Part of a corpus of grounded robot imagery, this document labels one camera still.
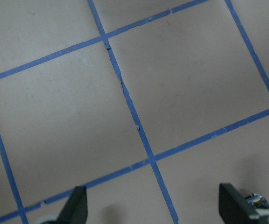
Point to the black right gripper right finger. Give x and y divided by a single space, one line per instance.
233 208

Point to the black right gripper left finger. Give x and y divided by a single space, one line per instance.
75 210

